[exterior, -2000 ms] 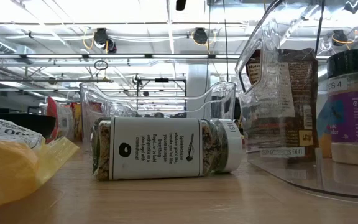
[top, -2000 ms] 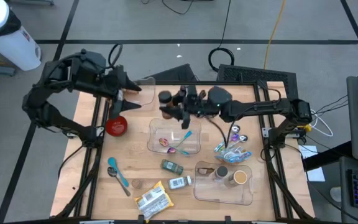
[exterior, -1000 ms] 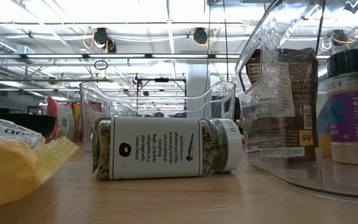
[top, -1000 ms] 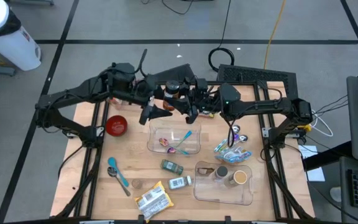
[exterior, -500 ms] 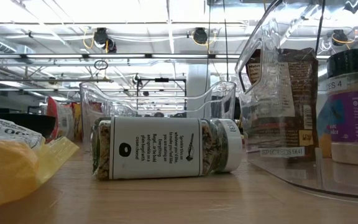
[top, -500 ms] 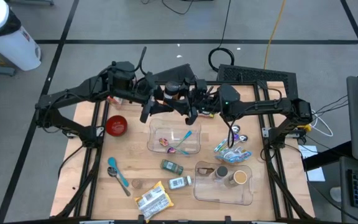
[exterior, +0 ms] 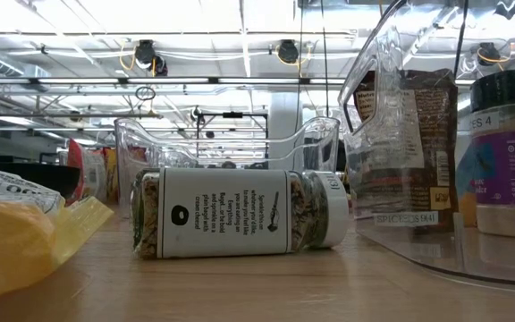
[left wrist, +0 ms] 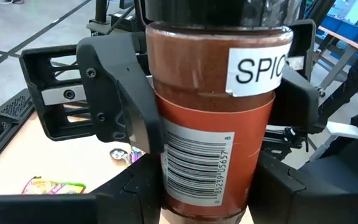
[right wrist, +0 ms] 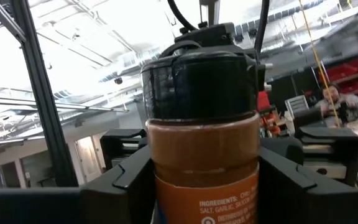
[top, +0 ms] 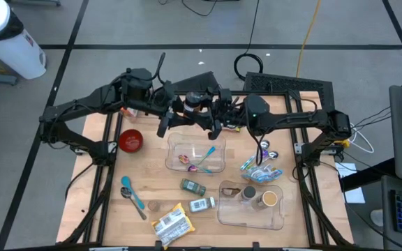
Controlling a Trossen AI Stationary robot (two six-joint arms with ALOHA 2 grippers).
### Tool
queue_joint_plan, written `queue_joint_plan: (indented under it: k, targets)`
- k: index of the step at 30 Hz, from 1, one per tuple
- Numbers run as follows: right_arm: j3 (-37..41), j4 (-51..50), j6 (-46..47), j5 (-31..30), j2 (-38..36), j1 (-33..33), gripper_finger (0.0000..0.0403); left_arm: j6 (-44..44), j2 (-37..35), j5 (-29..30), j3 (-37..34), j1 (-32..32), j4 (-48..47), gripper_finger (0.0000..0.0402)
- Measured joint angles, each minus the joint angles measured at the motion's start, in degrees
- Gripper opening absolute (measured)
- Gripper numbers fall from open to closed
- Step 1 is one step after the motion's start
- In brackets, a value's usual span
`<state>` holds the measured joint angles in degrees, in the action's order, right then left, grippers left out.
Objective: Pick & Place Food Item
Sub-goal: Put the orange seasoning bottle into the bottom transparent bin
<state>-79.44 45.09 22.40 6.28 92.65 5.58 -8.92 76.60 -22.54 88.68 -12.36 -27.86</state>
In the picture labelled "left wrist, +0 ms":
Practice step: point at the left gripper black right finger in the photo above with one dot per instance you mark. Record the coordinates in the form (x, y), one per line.
(269, 193)

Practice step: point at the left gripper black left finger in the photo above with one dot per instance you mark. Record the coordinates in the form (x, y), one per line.
(141, 193)

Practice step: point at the wooden top workbench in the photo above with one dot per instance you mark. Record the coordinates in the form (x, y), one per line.
(346, 39)

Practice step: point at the yellow green ramen packet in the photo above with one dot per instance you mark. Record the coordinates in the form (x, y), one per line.
(54, 186)

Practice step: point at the black background stand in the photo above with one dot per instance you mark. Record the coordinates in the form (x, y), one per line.
(100, 9)

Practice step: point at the orange label spice jar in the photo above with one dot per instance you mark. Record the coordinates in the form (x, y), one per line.
(213, 140)

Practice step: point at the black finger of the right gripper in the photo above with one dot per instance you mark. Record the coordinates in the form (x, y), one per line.
(297, 105)
(117, 87)

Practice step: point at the black perforated metal box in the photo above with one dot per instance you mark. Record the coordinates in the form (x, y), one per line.
(17, 102)

